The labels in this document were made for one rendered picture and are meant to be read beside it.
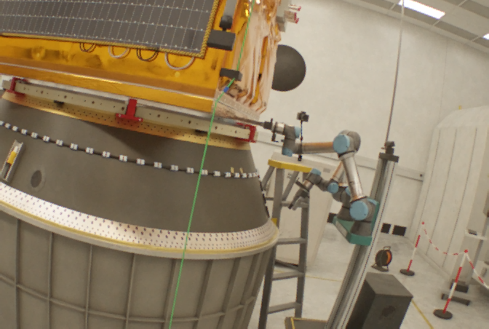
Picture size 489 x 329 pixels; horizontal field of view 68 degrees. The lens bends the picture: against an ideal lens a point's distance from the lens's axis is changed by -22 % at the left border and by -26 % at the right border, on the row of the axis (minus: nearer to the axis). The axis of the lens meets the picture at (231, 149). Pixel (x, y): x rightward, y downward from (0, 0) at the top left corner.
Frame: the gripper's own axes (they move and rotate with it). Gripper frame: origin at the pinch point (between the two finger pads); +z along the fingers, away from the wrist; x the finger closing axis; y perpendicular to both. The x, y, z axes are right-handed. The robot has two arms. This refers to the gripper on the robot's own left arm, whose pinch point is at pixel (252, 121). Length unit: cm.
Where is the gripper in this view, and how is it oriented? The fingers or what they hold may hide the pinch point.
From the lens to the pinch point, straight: 293.2
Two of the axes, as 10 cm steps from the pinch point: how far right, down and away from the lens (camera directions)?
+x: -1.4, 0.2, -9.9
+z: -9.7, -2.3, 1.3
